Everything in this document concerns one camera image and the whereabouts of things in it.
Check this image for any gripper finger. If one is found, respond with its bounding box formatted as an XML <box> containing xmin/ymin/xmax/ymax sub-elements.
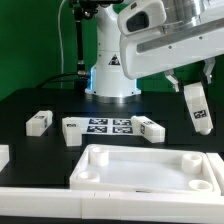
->
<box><xmin>164</xmin><ymin>69</ymin><xmax>183</xmax><ymax>92</ymax></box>
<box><xmin>203</xmin><ymin>57</ymin><xmax>216</xmax><ymax>84</ymax></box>

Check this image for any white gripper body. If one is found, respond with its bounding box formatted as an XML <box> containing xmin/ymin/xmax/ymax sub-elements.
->
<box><xmin>120</xmin><ymin>18</ymin><xmax>224</xmax><ymax>79</ymax></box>

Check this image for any white desk top tray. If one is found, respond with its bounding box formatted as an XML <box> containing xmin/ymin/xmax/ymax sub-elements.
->
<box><xmin>69</xmin><ymin>144</ymin><xmax>221</xmax><ymax>196</ymax></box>

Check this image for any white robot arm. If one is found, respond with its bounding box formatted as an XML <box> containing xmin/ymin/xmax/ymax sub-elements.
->
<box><xmin>86</xmin><ymin>0</ymin><xmax>224</xmax><ymax>103</ymax></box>

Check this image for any marker sheet with tags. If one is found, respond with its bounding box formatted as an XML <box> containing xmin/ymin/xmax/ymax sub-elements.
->
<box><xmin>66</xmin><ymin>117</ymin><xmax>143</xmax><ymax>135</ymax></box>

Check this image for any white right fence piece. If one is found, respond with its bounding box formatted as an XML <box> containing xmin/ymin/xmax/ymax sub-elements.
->
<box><xmin>207</xmin><ymin>153</ymin><xmax>224</xmax><ymax>196</ymax></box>

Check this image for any white fence piece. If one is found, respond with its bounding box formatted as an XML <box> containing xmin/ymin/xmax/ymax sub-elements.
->
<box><xmin>207</xmin><ymin>153</ymin><xmax>224</xmax><ymax>196</ymax></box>
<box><xmin>0</xmin><ymin>145</ymin><xmax>9</xmax><ymax>172</ymax></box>

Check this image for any white left fence piece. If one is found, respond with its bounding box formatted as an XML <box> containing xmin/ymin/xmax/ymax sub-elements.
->
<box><xmin>0</xmin><ymin>145</ymin><xmax>9</xmax><ymax>172</ymax></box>

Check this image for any white front fence bar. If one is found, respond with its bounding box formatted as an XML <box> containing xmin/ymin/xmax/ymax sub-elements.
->
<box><xmin>0</xmin><ymin>187</ymin><xmax>224</xmax><ymax>224</ymax></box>

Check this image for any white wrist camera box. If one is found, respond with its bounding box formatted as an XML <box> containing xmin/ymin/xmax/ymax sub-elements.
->
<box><xmin>118</xmin><ymin>0</ymin><xmax>167</xmax><ymax>36</ymax></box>

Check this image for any black camera stand pole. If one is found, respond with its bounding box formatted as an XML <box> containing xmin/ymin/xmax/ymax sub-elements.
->
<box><xmin>69</xmin><ymin>0</ymin><xmax>98</xmax><ymax>81</ymax></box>

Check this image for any white cable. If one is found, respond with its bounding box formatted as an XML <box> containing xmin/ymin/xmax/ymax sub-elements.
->
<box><xmin>57</xmin><ymin>0</ymin><xmax>68</xmax><ymax>90</ymax></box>

